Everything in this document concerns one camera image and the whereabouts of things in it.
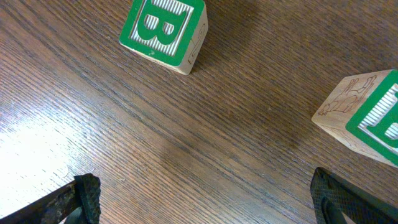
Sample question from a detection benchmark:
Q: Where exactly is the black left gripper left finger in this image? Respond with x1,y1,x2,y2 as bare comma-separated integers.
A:
1,173,101,224

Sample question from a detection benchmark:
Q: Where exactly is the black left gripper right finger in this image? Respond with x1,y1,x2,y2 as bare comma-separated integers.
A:
310,167,397,224

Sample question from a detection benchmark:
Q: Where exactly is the green b block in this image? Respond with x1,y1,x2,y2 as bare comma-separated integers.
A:
312,70,397,167
119,0,208,75

